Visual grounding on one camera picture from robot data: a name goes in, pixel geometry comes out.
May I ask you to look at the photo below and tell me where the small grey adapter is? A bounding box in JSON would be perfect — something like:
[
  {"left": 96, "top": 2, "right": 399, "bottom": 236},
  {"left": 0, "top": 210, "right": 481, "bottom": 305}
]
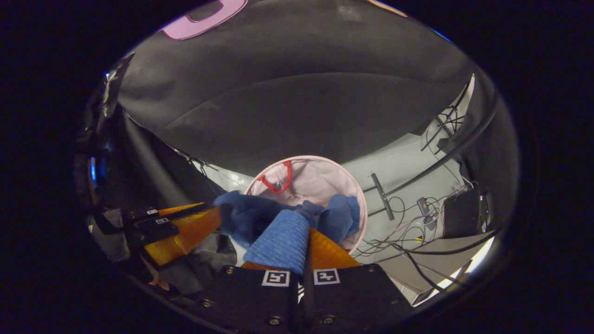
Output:
[{"left": 417, "top": 197, "right": 438, "bottom": 231}]

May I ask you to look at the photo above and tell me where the pink laundry hamper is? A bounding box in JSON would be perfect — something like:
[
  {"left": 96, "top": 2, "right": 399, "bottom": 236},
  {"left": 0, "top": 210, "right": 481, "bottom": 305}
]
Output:
[{"left": 244, "top": 155, "right": 368, "bottom": 255}]

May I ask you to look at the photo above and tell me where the black backdrop cloth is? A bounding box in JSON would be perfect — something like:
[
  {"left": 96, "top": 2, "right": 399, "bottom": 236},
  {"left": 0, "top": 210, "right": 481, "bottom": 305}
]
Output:
[{"left": 104, "top": 0, "right": 519, "bottom": 242}]

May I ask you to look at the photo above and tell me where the blue corduroy jacket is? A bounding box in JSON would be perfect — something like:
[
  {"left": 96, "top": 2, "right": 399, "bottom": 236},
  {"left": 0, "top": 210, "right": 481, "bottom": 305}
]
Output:
[{"left": 213, "top": 190, "right": 362, "bottom": 275}]

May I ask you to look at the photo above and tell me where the black cable bundle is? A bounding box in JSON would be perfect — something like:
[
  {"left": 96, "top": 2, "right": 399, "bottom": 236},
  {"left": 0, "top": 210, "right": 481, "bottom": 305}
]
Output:
[{"left": 420, "top": 81, "right": 471, "bottom": 153}]

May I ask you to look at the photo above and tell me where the thin floor cable tangle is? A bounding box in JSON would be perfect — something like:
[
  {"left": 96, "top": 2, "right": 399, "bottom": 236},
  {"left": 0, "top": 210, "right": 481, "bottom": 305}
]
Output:
[{"left": 353, "top": 183, "right": 478, "bottom": 260}]

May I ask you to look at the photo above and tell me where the black equipment box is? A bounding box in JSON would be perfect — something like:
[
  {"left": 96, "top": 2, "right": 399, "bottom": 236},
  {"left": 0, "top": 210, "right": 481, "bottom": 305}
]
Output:
[{"left": 442, "top": 188, "right": 493, "bottom": 239}]

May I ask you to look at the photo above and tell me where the black rack foot bar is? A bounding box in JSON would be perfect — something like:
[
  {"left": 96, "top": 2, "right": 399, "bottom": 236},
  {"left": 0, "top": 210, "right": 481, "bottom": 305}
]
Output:
[{"left": 370, "top": 173, "right": 395, "bottom": 221}]

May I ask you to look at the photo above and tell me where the thick black cable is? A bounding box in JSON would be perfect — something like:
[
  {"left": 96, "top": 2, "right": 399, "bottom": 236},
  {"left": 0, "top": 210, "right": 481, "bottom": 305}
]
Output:
[{"left": 367, "top": 230, "right": 499, "bottom": 293}]

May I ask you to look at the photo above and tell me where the dark grey cloth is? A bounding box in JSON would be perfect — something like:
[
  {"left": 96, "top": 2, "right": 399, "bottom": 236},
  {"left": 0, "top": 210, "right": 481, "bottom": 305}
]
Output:
[{"left": 155, "top": 232, "right": 242, "bottom": 297}]

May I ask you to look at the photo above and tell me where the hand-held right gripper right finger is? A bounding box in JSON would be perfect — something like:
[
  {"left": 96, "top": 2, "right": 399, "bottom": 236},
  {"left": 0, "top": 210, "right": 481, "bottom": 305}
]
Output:
[{"left": 304, "top": 227, "right": 414, "bottom": 334}]

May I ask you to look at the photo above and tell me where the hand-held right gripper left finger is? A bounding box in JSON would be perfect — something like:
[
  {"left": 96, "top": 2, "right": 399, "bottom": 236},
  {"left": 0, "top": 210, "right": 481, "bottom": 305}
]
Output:
[{"left": 199, "top": 261, "right": 300, "bottom": 334}]

